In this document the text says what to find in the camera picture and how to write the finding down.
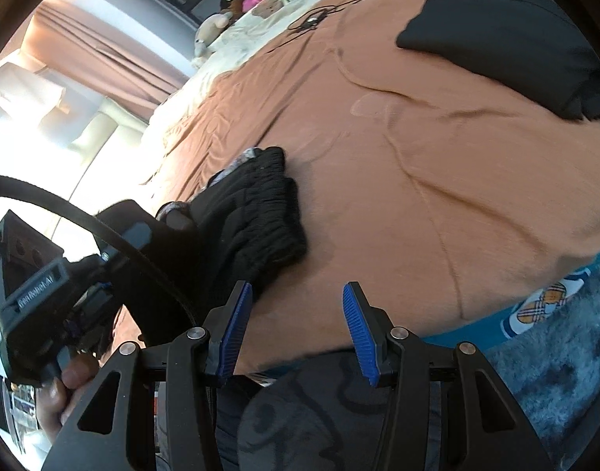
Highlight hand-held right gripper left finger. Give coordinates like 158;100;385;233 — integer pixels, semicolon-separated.
49;279;254;471

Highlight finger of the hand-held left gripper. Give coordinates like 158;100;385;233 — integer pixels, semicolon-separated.
95;199;199;276

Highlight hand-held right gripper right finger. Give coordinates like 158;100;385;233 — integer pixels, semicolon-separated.
342;281;553;471

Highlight black pants with white print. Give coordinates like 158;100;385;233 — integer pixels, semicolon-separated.
182;146;309;301

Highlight person's grey patterned pants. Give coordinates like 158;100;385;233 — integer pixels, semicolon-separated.
215;347;458;471

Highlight person's left hand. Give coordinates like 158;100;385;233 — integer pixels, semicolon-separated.
37;352;100;436

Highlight cream padded headboard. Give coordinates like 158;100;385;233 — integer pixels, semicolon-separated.
0;51;151;202

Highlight cream bed sheet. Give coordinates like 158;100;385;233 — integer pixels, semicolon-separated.
145;0;291;158

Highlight orange blanket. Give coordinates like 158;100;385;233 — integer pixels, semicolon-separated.
113;0;600;376

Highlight blue patterned bed sheet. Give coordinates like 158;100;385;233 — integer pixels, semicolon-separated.
422;262;600;350

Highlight pink curtain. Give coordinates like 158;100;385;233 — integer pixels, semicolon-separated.
20;0;208;124

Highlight fluffy grey rug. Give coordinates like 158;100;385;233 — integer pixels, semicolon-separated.
476;255;600;471

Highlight beige plush toy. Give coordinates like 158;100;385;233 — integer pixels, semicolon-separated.
191;10;233;62

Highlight folded black garment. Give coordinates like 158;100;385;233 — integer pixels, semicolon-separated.
396;0;600;124

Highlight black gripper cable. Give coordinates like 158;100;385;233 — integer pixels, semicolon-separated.
0;173;199;323

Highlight black cable with small device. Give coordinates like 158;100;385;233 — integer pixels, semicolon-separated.
269;0;370;53

